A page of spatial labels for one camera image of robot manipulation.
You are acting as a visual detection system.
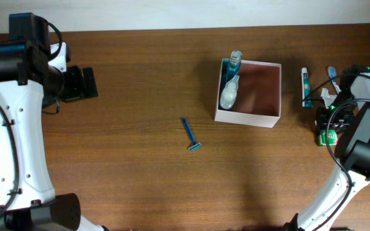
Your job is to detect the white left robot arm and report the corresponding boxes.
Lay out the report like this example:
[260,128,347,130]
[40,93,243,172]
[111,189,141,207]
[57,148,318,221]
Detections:
[0,13,100,230]

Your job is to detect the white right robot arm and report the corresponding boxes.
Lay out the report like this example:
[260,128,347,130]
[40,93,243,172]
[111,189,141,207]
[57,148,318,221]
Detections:
[283,65,370,230]

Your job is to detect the blue disposable razor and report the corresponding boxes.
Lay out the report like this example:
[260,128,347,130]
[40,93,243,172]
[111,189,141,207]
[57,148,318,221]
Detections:
[181,117,201,151]

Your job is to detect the teal mouthwash bottle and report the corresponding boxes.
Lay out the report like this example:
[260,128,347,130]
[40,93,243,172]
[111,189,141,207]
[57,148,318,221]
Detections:
[220,50,242,91]

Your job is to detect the green white soap box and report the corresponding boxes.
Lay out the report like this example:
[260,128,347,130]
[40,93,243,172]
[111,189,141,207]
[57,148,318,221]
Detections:
[317,129,339,146]

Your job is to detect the blue white toothbrush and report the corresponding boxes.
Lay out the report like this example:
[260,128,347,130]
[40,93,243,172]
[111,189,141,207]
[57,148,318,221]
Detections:
[327,66,340,94]

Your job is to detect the teal toothpaste tube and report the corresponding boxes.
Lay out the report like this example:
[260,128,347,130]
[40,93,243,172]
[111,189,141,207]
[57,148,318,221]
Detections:
[301,67,313,108]

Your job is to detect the clear foam soap pump bottle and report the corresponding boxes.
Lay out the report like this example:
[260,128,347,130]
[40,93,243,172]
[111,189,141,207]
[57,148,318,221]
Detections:
[220,74,240,110]

